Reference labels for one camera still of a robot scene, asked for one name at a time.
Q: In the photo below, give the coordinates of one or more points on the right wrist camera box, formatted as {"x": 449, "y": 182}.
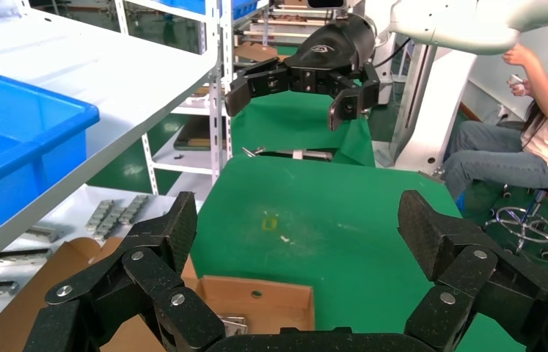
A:
{"x": 327, "y": 4}

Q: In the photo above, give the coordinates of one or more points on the operator left hand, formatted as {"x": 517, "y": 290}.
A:
{"x": 519, "y": 54}

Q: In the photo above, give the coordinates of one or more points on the white handheld controller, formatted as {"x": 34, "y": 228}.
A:
{"x": 514, "y": 79}

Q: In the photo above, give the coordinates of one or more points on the white lower board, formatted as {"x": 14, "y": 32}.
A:
{"x": 69, "y": 216}

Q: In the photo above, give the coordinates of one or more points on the small grey metal part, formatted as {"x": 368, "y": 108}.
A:
{"x": 42, "y": 234}

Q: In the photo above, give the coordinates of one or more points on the operator right hand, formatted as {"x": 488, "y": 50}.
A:
{"x": 521, "y": 89}

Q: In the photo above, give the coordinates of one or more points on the operator left forearm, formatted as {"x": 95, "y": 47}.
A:
{"x": 543, "y": 87}

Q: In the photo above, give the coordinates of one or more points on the perforated steel shelf leg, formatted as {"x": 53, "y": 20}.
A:
{"x": 149, "y": 165}

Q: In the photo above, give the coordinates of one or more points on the white lower rack shelf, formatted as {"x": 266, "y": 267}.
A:
{"x": 181, "y": 163}

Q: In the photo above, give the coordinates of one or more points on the blue plastic tray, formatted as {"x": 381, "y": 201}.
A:
{"x": 21, "y": 146}

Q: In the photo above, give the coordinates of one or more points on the seated operator in jeans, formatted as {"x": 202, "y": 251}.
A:
{"x": 497, "y": 160}

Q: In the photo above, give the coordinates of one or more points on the white metal shelf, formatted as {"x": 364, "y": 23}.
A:
{"x": 108, "y": 63}

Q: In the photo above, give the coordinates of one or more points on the silver metal tube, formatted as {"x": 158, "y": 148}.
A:
{"x": 312, "y": 155}

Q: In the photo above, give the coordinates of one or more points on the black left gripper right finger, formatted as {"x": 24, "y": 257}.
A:
{"x": 473, "y": 272}

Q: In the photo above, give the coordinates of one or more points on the white robot torso column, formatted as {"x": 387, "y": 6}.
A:
{"x": 429, "y": 121}

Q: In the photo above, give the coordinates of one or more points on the brown cardboard box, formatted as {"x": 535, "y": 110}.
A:
{"x": 264, "y": 306}

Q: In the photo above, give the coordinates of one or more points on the blue storage bin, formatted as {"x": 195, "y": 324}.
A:
{"x": 239, "y": 7}

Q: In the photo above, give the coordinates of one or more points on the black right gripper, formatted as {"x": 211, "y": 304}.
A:
{"x": 332, "y": 48}

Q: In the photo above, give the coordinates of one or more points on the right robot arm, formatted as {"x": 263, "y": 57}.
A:
{"x": 458, "y": 24}

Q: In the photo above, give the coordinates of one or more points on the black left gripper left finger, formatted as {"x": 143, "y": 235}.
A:
{"x": 147, "y": 272}

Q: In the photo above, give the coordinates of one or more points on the white perforated shelf post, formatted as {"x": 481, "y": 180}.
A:
{"x": 122, "y": 17}
{"x": 215, "y": 121}

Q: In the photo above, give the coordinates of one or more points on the green table cloth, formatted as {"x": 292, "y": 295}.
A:
{"x": 293, "y": 126}
{"x": 327, "y": 218}

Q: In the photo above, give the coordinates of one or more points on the silver IO shield plate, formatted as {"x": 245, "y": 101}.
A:
{"x": 234, "y": 325}

